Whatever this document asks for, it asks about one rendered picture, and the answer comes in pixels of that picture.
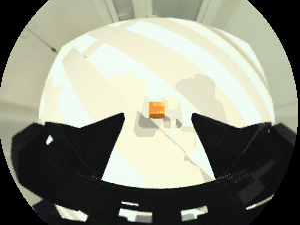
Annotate orange block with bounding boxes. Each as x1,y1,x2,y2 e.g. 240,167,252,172
150,103,165,119

